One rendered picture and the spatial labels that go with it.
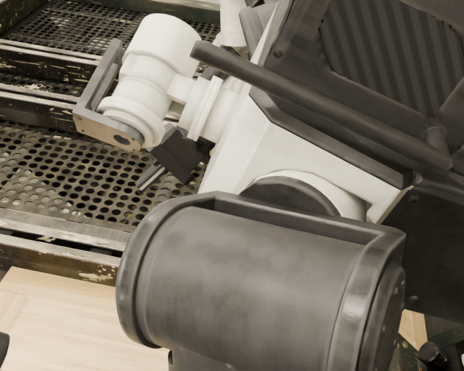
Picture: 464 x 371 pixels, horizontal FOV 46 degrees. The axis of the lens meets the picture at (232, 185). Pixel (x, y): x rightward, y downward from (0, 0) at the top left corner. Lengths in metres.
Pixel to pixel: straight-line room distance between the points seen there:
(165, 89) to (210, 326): 0.26
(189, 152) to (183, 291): 0.69
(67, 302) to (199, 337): 0.69
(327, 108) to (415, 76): 0.07
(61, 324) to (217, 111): 0.57
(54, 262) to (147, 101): 0.58
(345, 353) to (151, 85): 0.31
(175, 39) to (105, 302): 0.58
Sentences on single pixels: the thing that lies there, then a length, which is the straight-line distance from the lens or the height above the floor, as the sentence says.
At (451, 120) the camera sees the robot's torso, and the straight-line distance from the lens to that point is 0.41.
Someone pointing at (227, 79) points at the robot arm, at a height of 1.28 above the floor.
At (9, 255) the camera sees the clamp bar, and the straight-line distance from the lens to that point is 1.05.
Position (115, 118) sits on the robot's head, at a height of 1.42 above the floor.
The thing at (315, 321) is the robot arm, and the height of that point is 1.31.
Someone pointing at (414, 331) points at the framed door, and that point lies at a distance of 1.71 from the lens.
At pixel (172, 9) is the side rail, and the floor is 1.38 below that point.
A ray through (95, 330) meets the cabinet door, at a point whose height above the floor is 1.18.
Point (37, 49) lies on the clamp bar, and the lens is 1.73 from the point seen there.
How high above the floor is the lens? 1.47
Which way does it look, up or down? 19 degrees down
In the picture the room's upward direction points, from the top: 47 degrees counter-clockwise
